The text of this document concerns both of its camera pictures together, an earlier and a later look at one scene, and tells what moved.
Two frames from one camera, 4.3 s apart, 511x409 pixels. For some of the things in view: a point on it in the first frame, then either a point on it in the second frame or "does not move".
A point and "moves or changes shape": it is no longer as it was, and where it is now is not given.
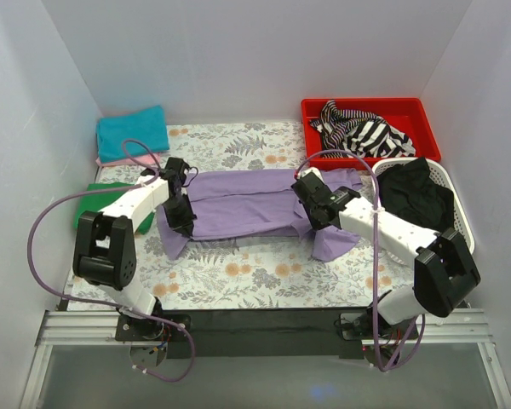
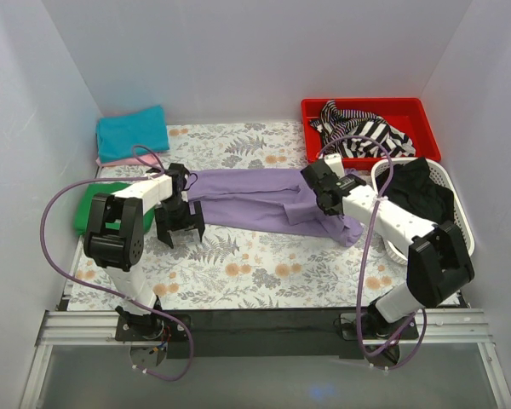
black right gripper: x=308 y=192 to x=324 y=199
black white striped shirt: x=360 y=134 does not move
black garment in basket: x=409 y=191 does not move
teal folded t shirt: x=147 y=127 does not move
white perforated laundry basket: x=460 y=222 does not move
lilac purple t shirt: x=252 y=204 moves or changes shape
